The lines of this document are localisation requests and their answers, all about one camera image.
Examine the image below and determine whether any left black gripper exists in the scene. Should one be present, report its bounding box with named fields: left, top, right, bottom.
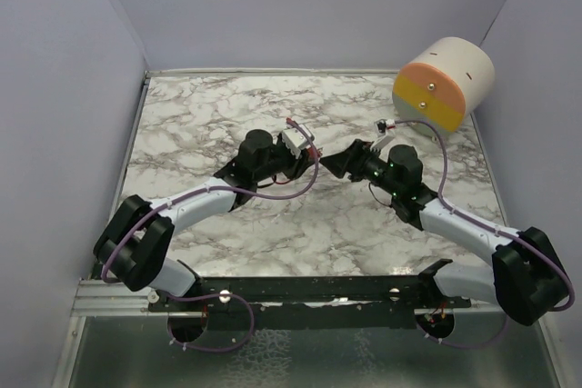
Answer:
left=255, top=133, right=316, bottom=184

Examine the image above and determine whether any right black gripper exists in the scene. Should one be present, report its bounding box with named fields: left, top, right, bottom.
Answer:
left=320, top=139, right=402, bottom=198

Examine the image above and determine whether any red padlock with cable shackle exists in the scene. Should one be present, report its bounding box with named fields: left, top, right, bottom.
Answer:
left=306, top=147, right=322, bottom=164

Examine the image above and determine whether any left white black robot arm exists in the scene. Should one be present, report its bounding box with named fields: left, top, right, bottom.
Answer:
left=93, top=124, right=317, bottom=311

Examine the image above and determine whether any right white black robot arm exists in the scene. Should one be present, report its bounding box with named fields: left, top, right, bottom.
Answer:
left=320, top=140, right=572, bottom=326

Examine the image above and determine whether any cylinder with striped face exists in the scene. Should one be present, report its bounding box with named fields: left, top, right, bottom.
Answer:
left=392, top=36, right=496, bottom=137

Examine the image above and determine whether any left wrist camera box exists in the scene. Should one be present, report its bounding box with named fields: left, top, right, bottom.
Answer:
left=281, top=118, right=315, bottom=159

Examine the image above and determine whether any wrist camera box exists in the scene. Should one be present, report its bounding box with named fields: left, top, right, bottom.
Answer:
left=281, top=118, right=315, bottom=159
left=370, top=119, right=396, bottom=154

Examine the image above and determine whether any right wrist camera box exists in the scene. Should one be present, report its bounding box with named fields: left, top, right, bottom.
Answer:
left=370, top=119, right=396, bottom=154

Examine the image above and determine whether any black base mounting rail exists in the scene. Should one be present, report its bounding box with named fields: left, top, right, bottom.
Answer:
left=148, top=274, right=470, bottom=331

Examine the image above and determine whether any aluminium frame extrusion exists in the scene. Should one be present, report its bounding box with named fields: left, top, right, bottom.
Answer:
left=71, top=280, right=152, bottom=317

